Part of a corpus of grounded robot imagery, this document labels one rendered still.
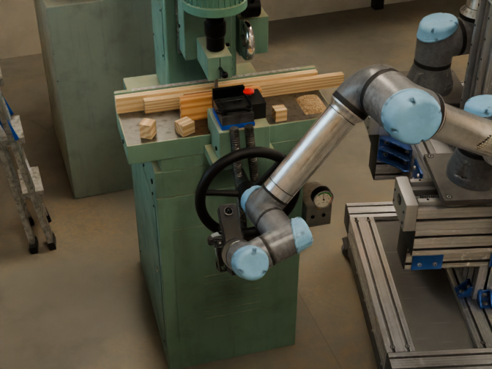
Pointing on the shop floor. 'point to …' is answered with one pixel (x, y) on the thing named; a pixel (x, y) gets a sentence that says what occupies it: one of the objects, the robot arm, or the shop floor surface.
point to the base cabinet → (207, 283)
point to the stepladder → (31, 180)
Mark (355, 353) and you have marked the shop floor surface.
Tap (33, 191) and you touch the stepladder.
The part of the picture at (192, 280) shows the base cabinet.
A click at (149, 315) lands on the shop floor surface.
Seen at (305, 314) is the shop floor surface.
